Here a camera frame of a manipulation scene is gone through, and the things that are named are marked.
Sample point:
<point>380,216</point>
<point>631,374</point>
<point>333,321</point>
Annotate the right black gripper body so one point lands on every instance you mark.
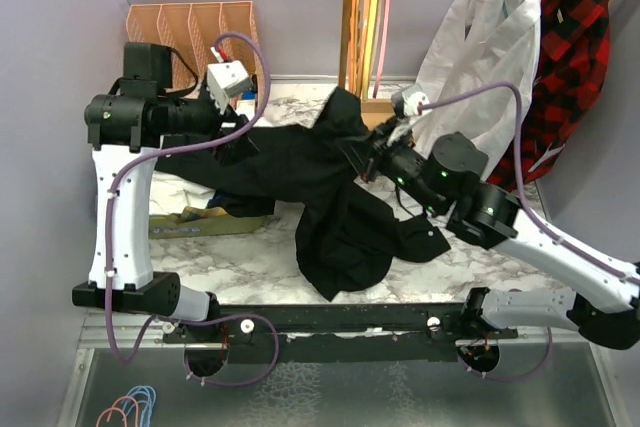
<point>398,163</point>

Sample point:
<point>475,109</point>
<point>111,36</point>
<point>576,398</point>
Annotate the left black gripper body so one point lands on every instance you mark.
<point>224,150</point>

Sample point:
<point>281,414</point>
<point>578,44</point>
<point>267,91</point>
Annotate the pink hanger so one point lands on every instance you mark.
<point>382,45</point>
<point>127,409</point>

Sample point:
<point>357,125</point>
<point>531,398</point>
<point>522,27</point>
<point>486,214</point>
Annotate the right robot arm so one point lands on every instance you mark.
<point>600,296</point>

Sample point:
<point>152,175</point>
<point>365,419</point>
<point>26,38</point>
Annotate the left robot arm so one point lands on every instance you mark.
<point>126,127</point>

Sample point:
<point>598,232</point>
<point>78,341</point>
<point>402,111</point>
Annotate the white shirt in basket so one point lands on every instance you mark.
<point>170,194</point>

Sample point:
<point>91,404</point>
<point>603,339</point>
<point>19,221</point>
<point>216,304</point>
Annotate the white hanging shirt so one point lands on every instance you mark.
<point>475,46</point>

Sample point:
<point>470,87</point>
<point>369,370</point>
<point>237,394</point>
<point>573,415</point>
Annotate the orange hanger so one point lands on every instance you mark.
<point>353,44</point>

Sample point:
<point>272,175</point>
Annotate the yellow hanger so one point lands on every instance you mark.
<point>368,52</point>

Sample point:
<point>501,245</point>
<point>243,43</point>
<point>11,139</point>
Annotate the red black plaid shirt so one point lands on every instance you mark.
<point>574,57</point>

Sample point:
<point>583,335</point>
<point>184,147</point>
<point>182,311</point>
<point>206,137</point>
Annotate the blue hanger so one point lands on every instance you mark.
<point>146,397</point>

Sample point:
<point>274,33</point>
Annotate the pink hanger on floor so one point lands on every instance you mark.
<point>127,409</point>

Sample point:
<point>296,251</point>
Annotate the green laundry basket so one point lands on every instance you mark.
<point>217,221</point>

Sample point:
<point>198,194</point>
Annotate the pink mesh file organizer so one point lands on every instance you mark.
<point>190,28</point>

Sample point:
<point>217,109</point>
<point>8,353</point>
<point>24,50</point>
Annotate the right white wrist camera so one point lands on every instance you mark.
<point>408,101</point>

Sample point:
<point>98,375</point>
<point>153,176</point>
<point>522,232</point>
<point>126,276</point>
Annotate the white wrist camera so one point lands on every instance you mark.
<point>225,81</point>
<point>408,101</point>

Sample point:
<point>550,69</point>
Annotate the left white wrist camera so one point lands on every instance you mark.
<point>225,81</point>

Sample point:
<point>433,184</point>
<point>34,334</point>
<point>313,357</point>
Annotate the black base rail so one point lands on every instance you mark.
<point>343,333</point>

